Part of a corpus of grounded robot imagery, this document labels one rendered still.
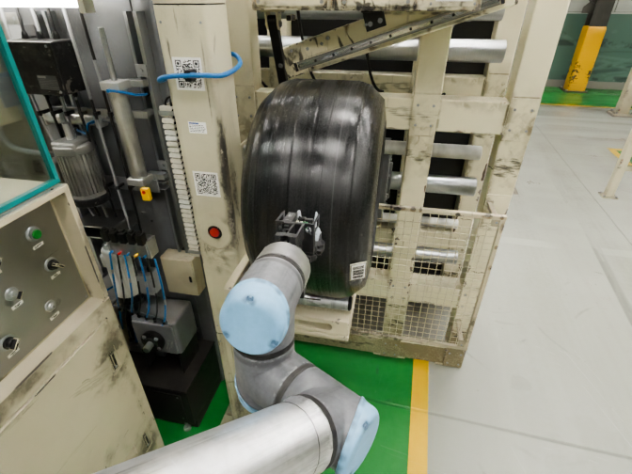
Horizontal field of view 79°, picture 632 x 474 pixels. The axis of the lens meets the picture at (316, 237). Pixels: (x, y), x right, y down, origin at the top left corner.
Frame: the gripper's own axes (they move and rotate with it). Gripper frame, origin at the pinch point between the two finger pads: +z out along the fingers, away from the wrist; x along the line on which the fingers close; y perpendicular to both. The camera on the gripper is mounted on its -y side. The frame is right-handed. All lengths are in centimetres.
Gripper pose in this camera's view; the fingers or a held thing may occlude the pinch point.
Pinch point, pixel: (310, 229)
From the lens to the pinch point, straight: 82.7
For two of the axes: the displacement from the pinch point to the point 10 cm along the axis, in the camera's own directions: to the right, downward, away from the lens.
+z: 2.0, -4.1, 8.9
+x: -9.8, -1.1, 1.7
